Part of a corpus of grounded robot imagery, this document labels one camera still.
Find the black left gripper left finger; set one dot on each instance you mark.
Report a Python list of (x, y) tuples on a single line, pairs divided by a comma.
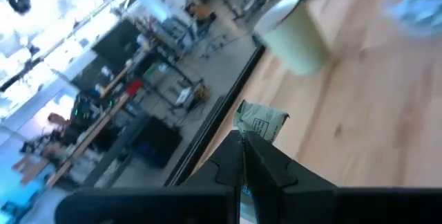
[(207, 200)]

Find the person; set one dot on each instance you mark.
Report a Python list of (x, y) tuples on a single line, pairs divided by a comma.
[(57, 118)]

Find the green stevia sweetener packet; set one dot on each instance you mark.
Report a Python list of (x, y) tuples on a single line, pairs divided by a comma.
[(259, 120)]

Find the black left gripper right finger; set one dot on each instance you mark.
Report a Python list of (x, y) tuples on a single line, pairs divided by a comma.
[(283, 200)]

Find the black monitor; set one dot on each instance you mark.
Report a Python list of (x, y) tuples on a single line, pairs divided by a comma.
[(117, 44)]

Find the red box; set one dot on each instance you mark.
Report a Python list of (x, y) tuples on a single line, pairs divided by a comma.
[(134, 87)]

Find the clear round plastic cup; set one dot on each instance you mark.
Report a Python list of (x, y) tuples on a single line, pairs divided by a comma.
[(418, 6)]

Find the black cabinet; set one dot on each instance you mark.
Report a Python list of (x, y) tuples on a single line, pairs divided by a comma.
[(157, 142)]

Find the pale yellow-green mug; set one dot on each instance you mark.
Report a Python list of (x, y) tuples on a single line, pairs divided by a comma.
[(293, 40)]

